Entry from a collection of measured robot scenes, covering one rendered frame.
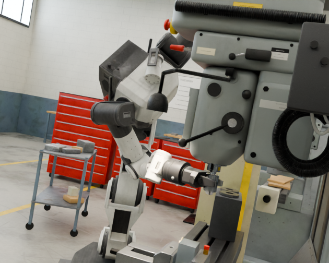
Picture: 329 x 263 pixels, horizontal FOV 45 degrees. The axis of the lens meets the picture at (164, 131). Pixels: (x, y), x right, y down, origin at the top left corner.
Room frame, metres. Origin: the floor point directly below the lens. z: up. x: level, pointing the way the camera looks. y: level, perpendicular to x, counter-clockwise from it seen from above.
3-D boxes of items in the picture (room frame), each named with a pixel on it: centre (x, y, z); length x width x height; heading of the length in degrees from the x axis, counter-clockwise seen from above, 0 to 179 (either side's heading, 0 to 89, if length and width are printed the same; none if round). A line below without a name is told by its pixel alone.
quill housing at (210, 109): (1.37, -0.19, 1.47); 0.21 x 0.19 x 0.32; 164
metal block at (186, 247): (1.18, -0.13, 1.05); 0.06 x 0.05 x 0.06; 163
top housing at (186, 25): (1.37, -0.21, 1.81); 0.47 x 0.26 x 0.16; 74
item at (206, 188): (1.37, -0.19, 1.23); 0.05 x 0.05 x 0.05
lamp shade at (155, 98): (1.35, 0.04, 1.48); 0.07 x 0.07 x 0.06
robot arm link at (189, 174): (1.43, -0.12, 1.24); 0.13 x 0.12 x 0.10; 145
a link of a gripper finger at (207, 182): (1.35, -0.17, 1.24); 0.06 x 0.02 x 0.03; 55
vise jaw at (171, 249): (1.20, -0.08, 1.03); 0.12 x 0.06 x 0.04; 163
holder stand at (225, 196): (1.84, -0.35, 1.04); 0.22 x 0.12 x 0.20; 170
